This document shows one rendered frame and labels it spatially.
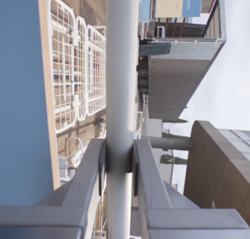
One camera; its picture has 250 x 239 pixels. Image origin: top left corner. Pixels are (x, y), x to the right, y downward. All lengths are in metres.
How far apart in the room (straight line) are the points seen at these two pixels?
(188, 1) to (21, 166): 9.71
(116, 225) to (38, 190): 0.07
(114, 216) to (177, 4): 9.61
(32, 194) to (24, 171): 0.02
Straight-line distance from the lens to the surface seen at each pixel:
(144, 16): 6.34
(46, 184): 0.18
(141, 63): 10.31
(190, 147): 9.88
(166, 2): 9.69
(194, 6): 9.75
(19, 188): 0.20
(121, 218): 0.18
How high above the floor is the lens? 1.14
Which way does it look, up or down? 9 degrees down
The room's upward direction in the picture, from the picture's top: 94 degrees clockwise
